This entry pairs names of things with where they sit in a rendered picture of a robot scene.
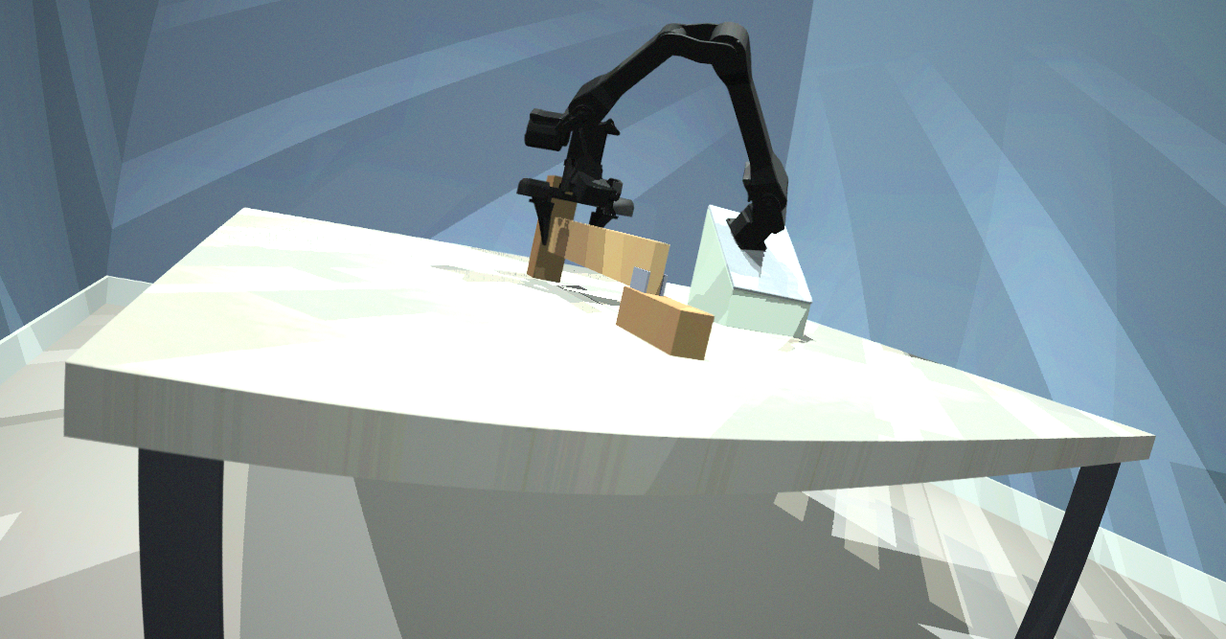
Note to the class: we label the brown wooden rail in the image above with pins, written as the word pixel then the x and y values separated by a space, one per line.
pixel 611 253

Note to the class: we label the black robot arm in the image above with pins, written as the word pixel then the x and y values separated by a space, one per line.
pixel 727 47

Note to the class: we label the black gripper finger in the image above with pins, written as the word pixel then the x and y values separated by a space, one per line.
pixel 543 210
pixel 598 219

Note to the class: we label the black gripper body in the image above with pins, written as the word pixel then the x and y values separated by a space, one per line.
pixel 541 190

